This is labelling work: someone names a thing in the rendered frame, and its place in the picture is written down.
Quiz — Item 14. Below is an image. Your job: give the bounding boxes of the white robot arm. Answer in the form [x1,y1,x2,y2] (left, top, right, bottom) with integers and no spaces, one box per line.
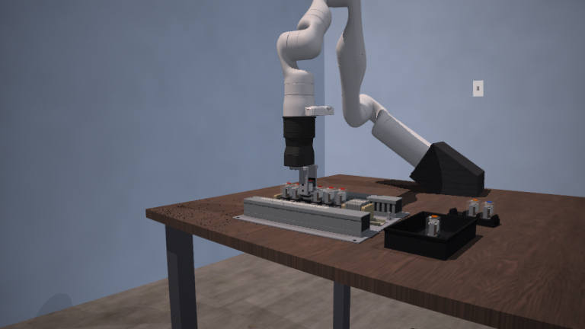
[277,0,432,167]

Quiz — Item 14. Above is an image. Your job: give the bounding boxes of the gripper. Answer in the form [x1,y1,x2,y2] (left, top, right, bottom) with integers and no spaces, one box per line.
[283,94,334,195]

